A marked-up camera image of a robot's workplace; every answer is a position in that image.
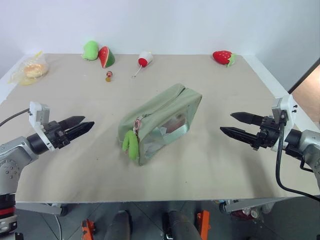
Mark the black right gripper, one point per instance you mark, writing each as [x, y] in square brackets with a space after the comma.
[267, 132]

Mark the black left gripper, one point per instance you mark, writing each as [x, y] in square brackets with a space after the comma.
[57, 133]

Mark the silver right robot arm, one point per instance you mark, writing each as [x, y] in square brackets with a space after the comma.
[303, 147]

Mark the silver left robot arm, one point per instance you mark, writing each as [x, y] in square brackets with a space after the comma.
[15, 155]

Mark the green zipper pouch bag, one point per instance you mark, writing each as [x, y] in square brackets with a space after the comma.
[162, 120]

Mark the green plush zipper charm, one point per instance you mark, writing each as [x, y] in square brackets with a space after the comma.
[131, 143]

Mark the small red figurine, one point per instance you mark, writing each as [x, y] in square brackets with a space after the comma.
[109, 76]

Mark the bread in plastic bag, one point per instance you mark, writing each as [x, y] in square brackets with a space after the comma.
[32, 70]

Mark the red strawberry toy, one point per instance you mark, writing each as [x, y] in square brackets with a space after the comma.
[223, 57]

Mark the watermelon slice toy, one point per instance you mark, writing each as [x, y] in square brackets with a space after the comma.
[106, 57]

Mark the green plush toy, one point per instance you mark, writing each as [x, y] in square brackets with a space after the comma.
[90, 50]

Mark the red and white cup toy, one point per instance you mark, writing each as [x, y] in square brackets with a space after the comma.
[145, 59]

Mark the orange right clamp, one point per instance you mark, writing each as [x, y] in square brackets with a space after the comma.
[203, 222]

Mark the orange clamp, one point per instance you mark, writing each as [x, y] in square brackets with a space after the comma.
[203, 222]
[87, 228]

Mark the orange left clamp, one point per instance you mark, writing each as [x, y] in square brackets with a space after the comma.
[87, 228]

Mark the dark rounded left shape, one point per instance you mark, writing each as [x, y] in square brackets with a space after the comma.
[118, 226]

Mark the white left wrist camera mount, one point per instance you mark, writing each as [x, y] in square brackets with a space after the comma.
[38, 116]

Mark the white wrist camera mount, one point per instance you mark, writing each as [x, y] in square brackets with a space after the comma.
[38, 116]
[285, 110]

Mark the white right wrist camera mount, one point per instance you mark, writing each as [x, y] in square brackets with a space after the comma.
[285, 110]

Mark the grey right table bracket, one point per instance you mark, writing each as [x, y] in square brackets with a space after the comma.
[250, 203]

